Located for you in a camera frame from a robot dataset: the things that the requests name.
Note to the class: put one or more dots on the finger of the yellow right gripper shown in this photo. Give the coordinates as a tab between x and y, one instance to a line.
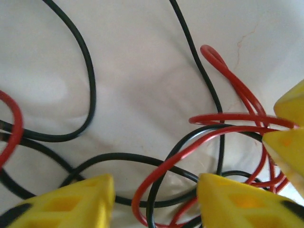
292	104
289	149

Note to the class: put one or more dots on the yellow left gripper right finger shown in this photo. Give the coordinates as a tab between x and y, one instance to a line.
237	206

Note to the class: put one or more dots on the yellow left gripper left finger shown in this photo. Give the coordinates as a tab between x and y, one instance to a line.
71	206

